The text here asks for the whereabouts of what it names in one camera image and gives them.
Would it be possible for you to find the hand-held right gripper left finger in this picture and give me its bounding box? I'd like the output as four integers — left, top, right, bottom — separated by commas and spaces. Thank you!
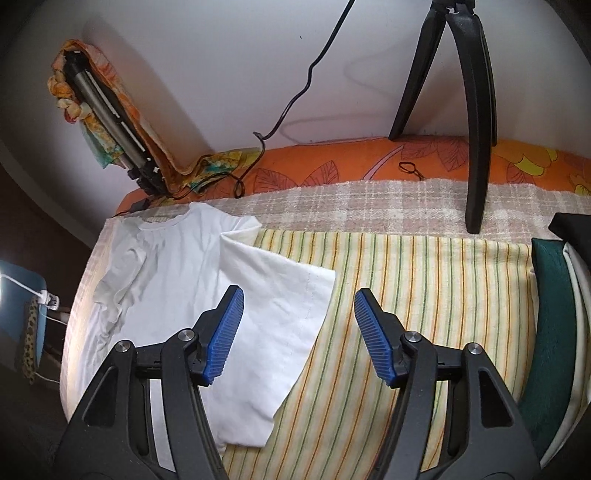
54, 285, 245, 480

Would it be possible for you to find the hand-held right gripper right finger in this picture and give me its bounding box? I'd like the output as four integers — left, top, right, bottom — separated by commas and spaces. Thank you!
353, 287, 543, 480

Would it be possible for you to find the white t-shirt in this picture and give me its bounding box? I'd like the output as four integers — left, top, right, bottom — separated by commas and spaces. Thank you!
69, 203, 337, 448

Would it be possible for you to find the yellow striped cloth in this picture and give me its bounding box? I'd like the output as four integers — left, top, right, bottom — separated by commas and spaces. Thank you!
222, 228, 539, 480

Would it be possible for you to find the beige plaid blanket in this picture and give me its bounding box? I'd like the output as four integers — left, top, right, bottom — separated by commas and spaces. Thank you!
60, 178, 591, 416

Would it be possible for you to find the leopard print cloth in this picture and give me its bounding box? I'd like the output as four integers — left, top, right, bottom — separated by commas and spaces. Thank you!
16, 300, 47, 388

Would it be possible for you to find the white folded cloth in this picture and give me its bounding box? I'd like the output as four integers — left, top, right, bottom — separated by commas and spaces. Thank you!
538, 242, 591, 467

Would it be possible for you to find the blue chair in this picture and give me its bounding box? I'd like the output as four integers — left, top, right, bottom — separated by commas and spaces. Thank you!
0, 260, 47, 365

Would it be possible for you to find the black cloth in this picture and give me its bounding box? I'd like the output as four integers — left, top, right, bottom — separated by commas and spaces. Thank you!
549, 212, 591, 252

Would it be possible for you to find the black tripod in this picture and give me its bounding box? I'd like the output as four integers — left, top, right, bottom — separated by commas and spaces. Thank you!
389, 0, 499, 234

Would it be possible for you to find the folded silver tripod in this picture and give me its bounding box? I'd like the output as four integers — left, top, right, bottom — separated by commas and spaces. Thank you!
65, 52, 166, 197

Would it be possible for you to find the white charging cable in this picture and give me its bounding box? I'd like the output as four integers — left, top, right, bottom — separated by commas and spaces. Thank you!
0, 274, 70, 384

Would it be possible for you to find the black power cable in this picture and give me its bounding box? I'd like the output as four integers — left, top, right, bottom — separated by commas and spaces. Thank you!
253, 0, 350, 155

